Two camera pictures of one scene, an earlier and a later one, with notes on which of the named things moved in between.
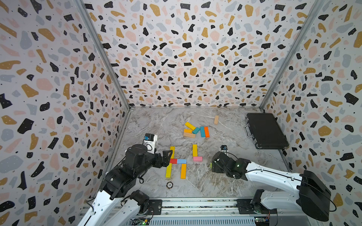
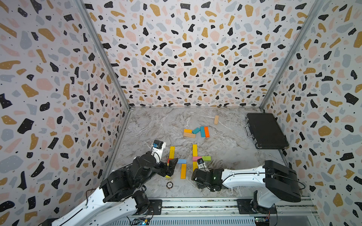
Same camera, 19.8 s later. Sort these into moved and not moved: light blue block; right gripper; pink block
Moved: right gripper
Not moved: light blue block; pink block
